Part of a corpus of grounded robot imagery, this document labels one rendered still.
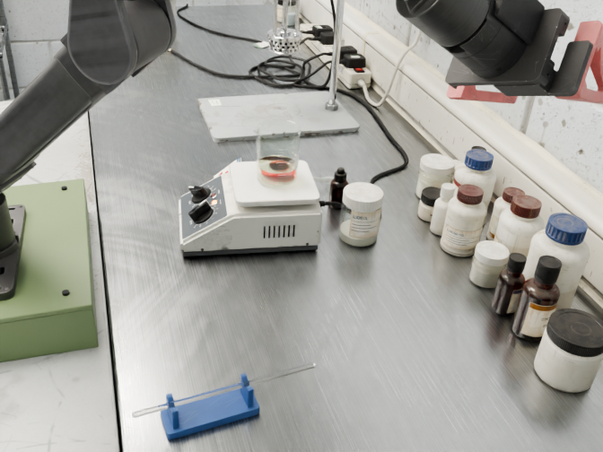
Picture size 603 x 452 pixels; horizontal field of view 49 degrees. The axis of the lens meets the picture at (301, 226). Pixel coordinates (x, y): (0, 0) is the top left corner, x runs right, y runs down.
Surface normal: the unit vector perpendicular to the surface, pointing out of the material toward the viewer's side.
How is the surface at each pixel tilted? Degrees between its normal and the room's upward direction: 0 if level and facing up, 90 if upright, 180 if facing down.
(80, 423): 0
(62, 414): 0
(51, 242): 1
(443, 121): 90
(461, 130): 90
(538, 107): 90
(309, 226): 90
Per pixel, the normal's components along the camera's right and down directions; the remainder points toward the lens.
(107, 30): -0.27, 0.51
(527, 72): -0.74, -0.32
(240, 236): 0.18, 0.54
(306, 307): 0.06, -0.84
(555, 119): -0.95, 0.11
